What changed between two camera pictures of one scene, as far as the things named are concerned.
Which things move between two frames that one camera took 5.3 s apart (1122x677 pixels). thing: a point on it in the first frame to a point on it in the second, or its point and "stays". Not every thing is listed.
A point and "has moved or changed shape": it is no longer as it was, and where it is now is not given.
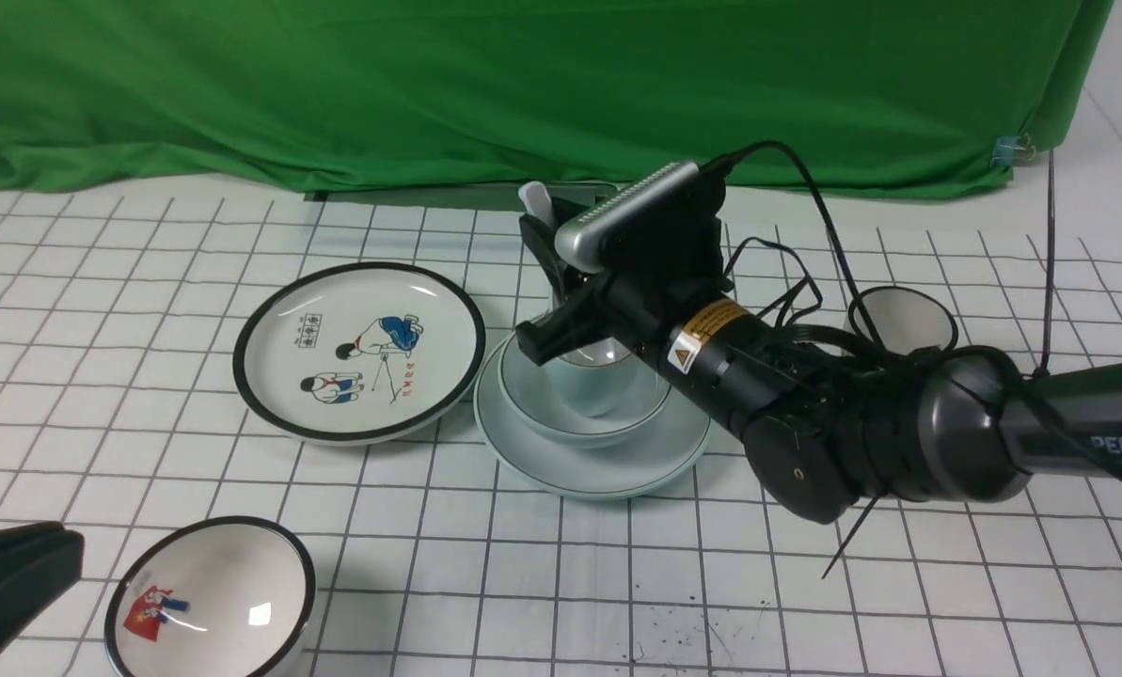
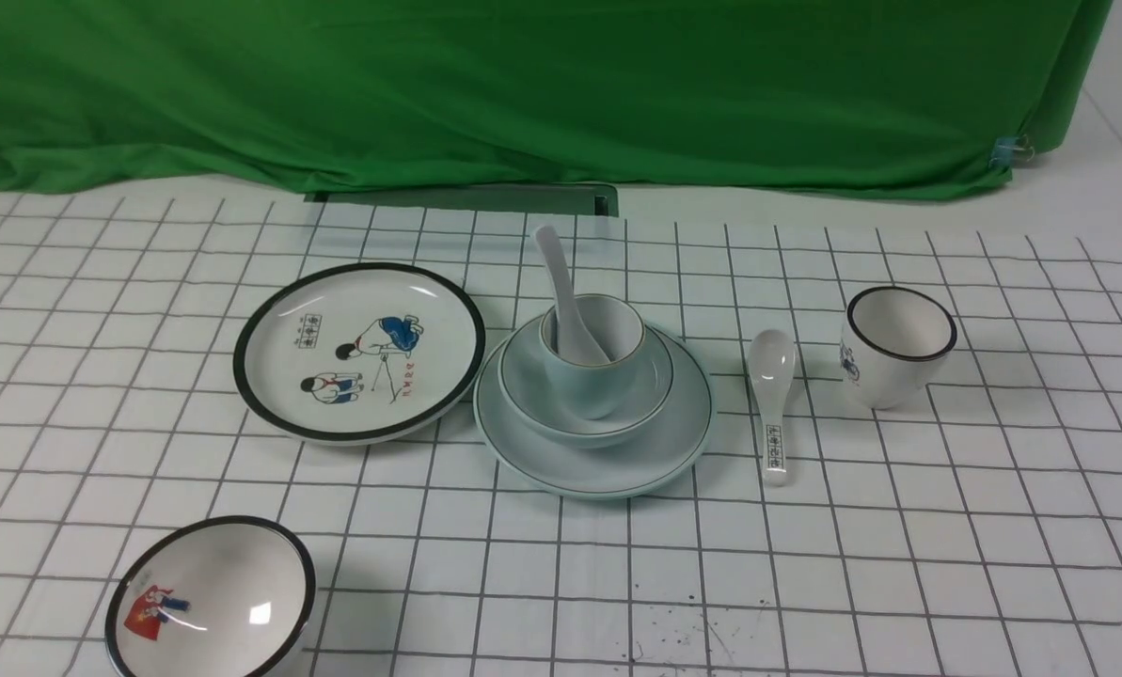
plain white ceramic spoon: x=535 y=197 has moved or changed shape
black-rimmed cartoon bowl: x=215 y=597 stays
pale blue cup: x=597 y=379 stays
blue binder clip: x=1008 y=149 stays
